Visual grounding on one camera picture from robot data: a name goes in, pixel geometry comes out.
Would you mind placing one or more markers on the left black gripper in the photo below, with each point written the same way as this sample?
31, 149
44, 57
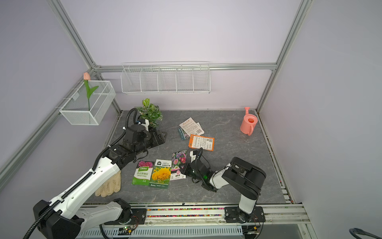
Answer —
161, 139

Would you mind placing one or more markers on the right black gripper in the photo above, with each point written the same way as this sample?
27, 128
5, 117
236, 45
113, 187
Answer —
184, 170

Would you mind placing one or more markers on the pink bordered seed packet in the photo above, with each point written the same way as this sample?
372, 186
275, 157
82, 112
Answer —
178, 158

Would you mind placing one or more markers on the marigold seed packet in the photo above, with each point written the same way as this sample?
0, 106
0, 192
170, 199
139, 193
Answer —
161, 174

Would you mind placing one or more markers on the green seed packet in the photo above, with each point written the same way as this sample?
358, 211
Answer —
143, 173

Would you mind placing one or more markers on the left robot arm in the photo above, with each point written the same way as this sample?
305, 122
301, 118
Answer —
59, 218

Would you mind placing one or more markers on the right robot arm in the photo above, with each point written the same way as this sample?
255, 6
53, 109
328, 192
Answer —
246, 178

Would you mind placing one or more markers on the purple flowers seed packet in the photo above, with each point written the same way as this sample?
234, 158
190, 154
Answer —
183, 134

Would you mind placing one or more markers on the orange seed packet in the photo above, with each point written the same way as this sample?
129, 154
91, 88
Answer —
197, 141

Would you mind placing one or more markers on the white seed packet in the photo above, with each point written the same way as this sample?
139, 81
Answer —
190, 127

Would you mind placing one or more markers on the potted green plant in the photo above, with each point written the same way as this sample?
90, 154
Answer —
150, 112

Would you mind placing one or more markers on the beige work glove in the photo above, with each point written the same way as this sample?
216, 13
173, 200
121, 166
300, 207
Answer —
113, 185

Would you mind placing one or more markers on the pink watering can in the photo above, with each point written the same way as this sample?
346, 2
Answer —
249, 122

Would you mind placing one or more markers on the white mesh basket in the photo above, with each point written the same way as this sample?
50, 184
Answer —
75, 109

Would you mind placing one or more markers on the artificial pink tulip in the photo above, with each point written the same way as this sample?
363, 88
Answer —
89, 90

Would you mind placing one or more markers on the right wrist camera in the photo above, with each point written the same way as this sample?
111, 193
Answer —
193, 155

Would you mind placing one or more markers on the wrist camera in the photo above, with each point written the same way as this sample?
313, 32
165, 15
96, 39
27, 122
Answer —
193, 155
144, 122

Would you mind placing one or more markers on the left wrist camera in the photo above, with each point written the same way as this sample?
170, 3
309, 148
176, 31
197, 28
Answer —
144, 122

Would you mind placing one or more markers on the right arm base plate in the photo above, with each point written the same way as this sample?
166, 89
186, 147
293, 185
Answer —
235, 215

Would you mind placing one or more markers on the aluminium front rail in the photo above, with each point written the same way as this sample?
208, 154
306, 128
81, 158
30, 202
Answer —
191, 221

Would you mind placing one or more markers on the white wire wall shelf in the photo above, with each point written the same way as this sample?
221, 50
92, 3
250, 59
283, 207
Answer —
166, 77

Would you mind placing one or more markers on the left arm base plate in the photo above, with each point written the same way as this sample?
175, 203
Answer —
132, 216

